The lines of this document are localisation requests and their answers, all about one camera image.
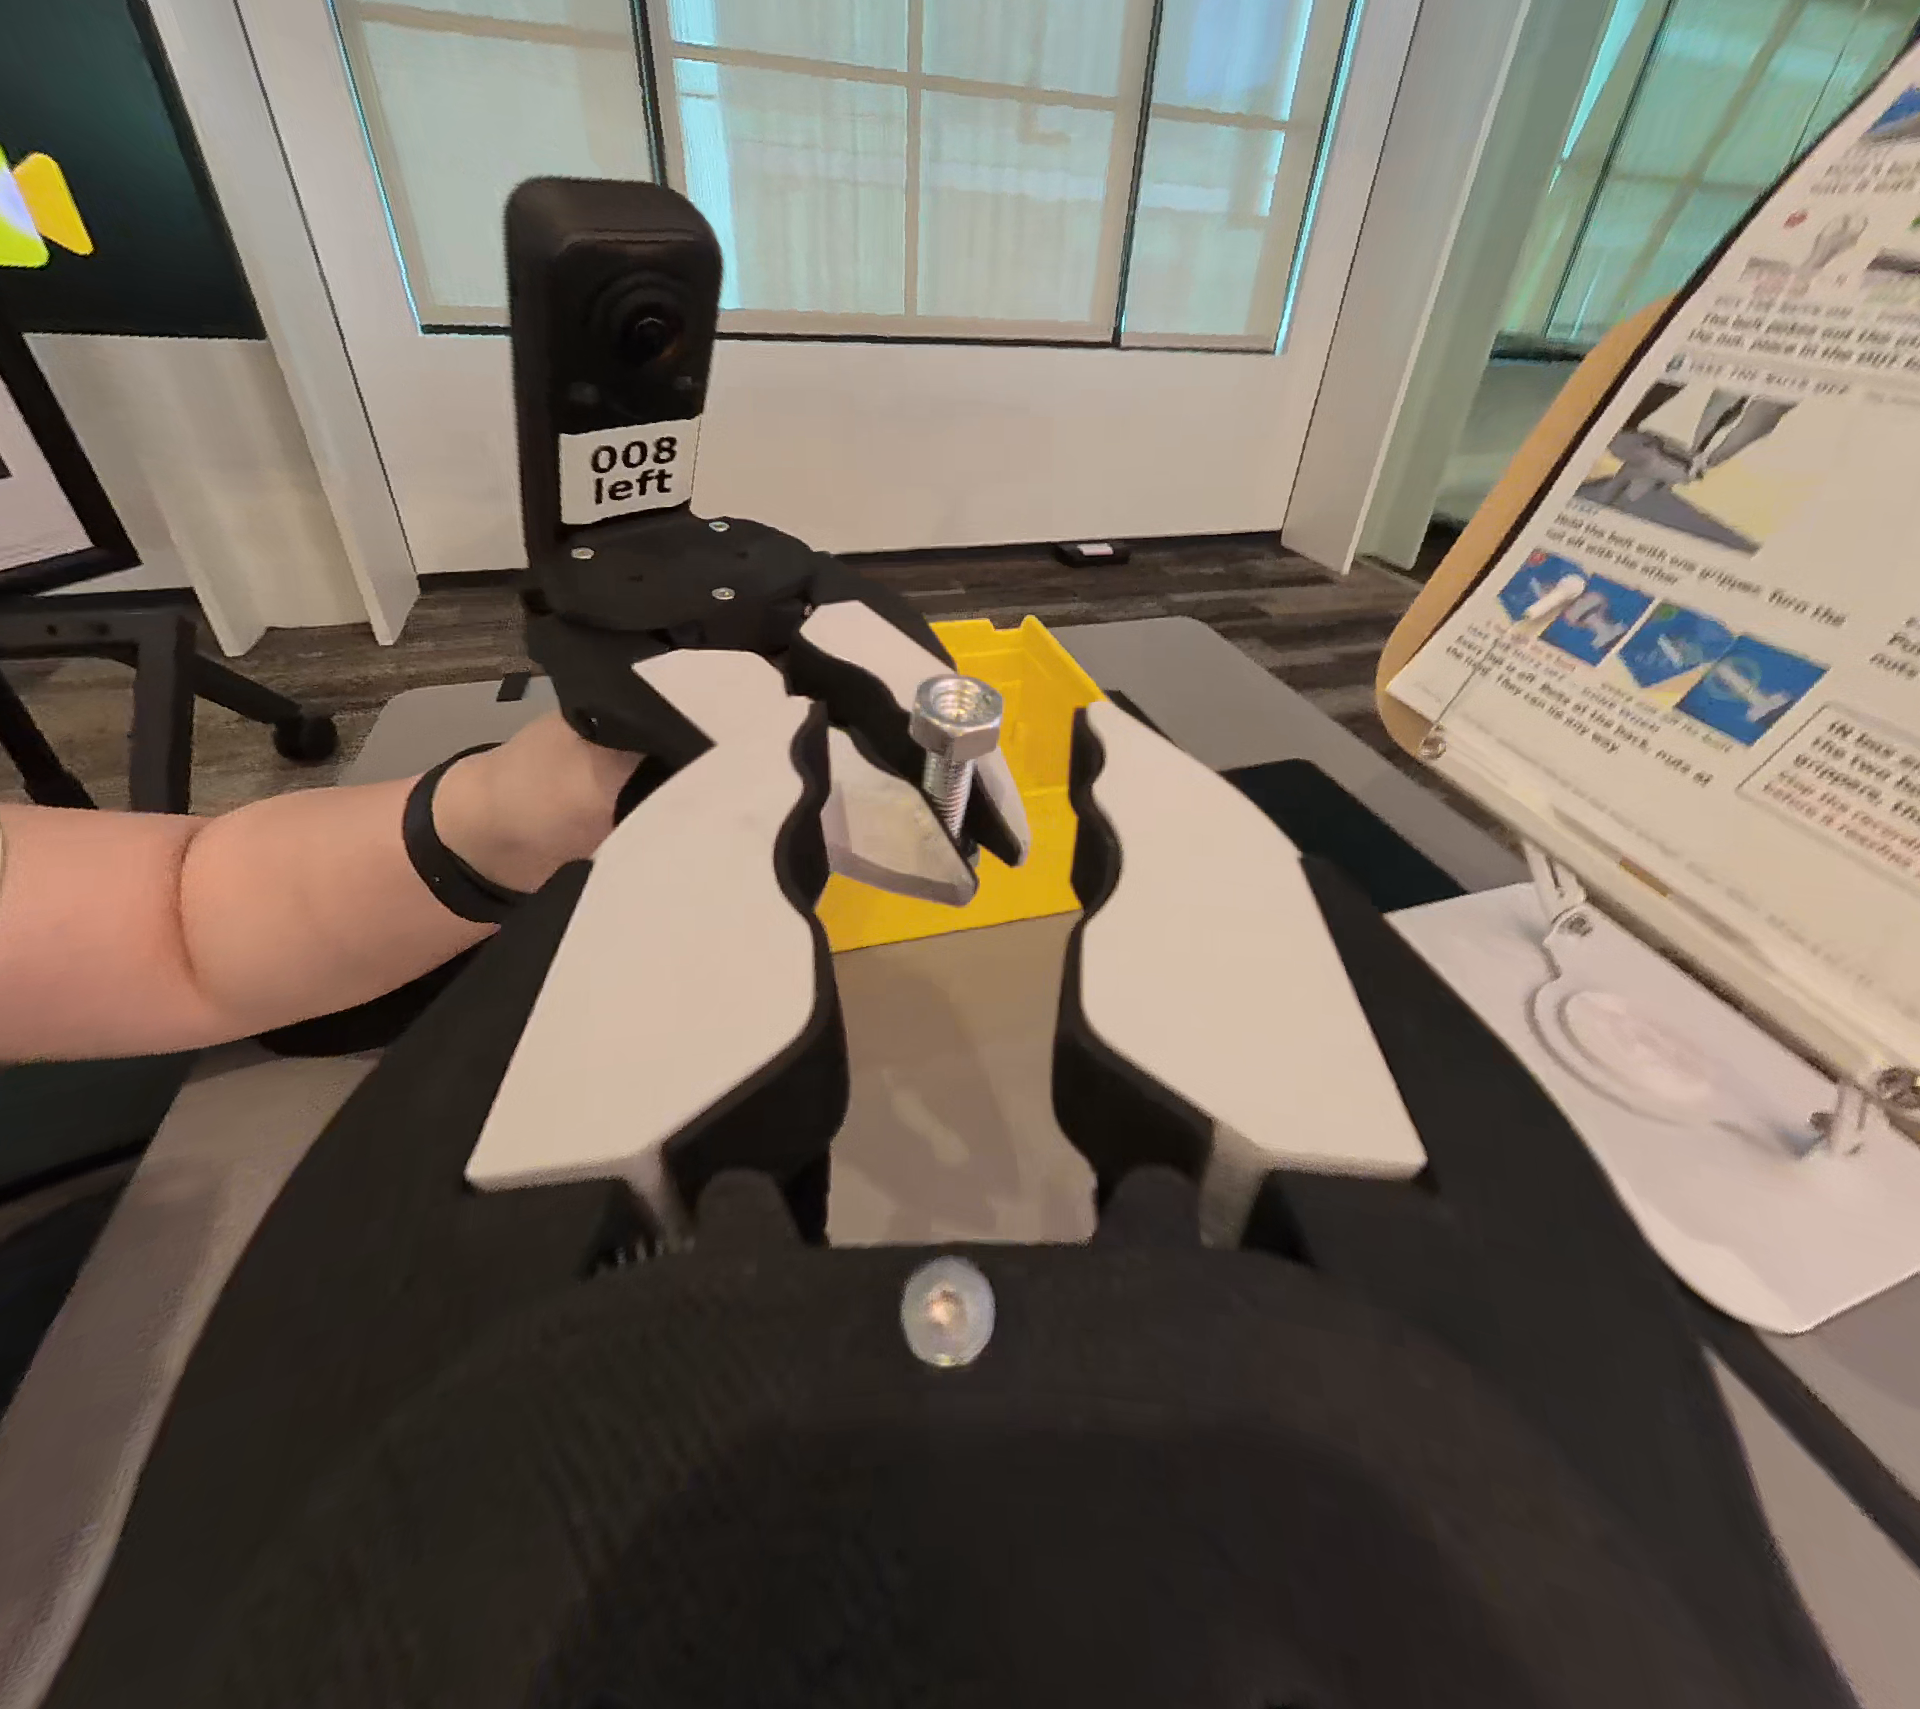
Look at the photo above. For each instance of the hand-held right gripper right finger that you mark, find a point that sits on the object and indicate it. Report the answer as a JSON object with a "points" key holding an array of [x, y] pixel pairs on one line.
{"points": [[1245, 989]]}

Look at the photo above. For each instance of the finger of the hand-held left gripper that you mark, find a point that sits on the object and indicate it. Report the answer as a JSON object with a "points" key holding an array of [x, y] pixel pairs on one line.
{"points": [[879, 645], [712, 688]]}

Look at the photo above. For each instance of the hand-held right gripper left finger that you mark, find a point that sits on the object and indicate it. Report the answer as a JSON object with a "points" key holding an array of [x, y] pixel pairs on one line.
{"points": [[661, 989]]}

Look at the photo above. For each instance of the silver hex bolt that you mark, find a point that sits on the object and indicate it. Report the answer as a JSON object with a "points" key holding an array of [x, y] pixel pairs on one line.
{"points": [[951, 800]]}

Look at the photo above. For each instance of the yellow plastic bin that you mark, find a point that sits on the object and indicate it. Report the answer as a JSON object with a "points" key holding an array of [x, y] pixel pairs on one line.
{"points": [[1034, 748]]}

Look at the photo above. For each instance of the person's left forearm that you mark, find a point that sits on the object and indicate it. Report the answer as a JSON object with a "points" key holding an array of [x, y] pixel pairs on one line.
{"points": [[225, 915]]}

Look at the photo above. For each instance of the person's left hand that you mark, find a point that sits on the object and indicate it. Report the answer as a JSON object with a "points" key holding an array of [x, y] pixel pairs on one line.
{"points": [[549, 809]]}

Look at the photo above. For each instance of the black floor device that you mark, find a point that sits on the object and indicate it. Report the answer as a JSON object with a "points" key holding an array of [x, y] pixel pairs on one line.
{"points": [[1092, 553]]}

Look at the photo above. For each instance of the white document stand with instructions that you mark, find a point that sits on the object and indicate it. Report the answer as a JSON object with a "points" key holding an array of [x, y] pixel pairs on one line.
{"points": [[1650, 1138]]}

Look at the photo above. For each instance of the black easel stand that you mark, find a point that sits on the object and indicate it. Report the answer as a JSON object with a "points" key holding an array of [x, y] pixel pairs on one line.
{"points": [[150, 645]]}

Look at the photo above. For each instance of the glass window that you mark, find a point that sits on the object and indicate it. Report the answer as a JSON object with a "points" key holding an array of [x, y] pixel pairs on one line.
{"points": [[900, 89], [1724, 14]]}

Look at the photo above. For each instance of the teal office chair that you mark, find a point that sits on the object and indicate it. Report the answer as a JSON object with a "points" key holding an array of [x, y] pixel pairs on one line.
{"points": [[74, 1125]]}

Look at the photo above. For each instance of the black framed marker sign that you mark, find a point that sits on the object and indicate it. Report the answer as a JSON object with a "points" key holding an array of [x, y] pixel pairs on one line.
{"points": [[31, 494]]}

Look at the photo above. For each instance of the printed instruction sheet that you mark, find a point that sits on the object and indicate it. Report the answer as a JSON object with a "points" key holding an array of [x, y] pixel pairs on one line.
{"points": [[1724, 568]]}

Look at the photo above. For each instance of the large dark wall screen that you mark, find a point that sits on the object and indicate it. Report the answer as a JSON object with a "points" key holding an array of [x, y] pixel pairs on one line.
{"points": [[104, 14]]}

